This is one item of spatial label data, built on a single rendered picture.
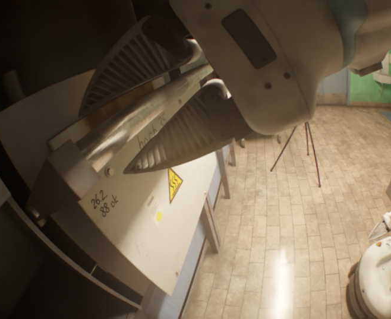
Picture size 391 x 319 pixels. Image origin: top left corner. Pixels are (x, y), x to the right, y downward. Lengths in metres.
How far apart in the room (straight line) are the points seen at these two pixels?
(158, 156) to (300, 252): 1.54
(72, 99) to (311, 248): 1.70
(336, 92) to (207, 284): 4.40
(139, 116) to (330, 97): 4.60
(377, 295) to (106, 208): 1.34
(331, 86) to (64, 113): 4.59
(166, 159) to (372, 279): 1.31
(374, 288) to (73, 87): 1.54
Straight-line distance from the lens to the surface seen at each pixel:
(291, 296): 1.49
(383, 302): 1.34
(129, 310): 0.67
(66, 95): 0.40
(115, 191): 0.30
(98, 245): 0.46
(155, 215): 0.40
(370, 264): 1.37
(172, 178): 0.45
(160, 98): 0.21
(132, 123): 0.16
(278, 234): 1.70
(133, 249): 0.35
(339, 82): 4.70
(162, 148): 0.15
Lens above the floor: 1.42
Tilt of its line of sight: 32 degrees down
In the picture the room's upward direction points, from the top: 15 degrees counter-clockwise
